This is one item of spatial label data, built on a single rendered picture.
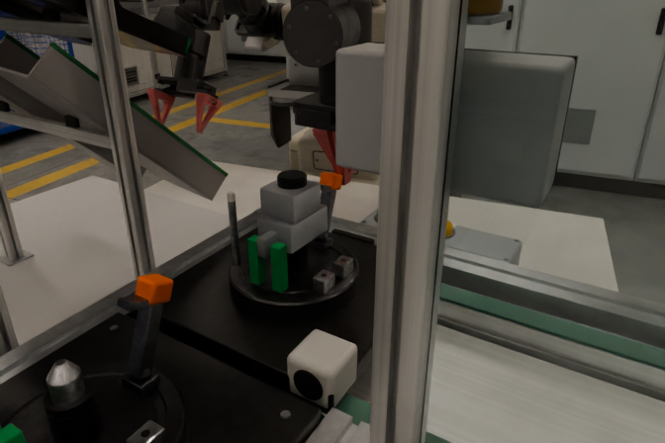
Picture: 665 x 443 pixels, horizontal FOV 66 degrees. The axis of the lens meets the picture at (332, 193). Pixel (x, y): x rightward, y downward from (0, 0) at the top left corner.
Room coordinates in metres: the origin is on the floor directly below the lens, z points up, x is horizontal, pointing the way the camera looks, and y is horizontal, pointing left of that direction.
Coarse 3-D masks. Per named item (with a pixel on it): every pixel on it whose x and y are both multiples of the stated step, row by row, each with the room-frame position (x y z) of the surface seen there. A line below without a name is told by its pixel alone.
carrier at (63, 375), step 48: (96, 336) 0.38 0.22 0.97; (0, 384) 0.32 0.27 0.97; (48, 384) 0.25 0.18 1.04; (96, 384) 0.30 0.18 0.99; (144, 384) 0.29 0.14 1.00; (192, 384) 0.32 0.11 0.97; (240, 384) 0.32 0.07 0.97; (0, 432) 0.21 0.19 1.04; (48, 432) 0.25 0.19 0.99; (96, 432) 0.25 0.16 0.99; (144, 432) 0.24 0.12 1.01; (192, 432) 0.27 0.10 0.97; (240, 432) 0.27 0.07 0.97; (288, 432) 0.27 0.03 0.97
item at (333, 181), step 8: (328, 176) 0.53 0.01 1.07; (336, 176) 0.53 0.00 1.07; (320, 184) 0.52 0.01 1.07; (328, 184) 0.53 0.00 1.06; (336, 184) 0.53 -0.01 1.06; (328, 192) 0.53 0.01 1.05; (328, 200) 0.52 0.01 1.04; (328, 208) 0.52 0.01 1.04; (328, 216) 0.52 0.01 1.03; (328, 224) 0.52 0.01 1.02; (328, 232) 0.52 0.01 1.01
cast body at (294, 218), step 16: (288, 176) 0.47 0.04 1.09; (304, 176) 0.47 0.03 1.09; (272, 192) 0.45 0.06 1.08; (288, 192) 0.45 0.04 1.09; (304, 192) 0.45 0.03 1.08; (320, 192) 0.48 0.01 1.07; (272, 208) 0.45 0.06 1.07; (288, 208) 0.44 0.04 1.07; (304, 208) 0.45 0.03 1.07; (320, 208) 0.48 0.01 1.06; (272, 224) 0.45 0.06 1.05; (288, 224) 0.44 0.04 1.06; (304, 224) 0.45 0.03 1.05; (320, 224) 0.48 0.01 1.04; (272, 240) 0.44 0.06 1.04; (288, 240) 0.44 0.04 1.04; (304, 240) 0.45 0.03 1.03
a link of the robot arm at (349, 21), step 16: (304, 0) 0.47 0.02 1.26; (320, 0) 0.46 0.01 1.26; (336, 0) 0.48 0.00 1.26; (288, 16) 0.47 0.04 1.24; (304, 16) 0.47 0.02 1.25; (320, 16) 0.46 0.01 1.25; (336, 16) 0.46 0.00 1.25; (352, 16) 0.49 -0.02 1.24; (288, 32) 0.47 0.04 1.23; (304, 32) 0.47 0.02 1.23; (320, 32) 0.46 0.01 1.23; (336, 32) 0.46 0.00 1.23; (352, 32) 0.48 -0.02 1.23; (288, 48) 0.47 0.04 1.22; (304, 48) 0.47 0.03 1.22; (320, 48) 0.46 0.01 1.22; (336, 48) 0.46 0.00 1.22; (304, 64) 0.47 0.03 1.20; (320, 64) 0.46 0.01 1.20
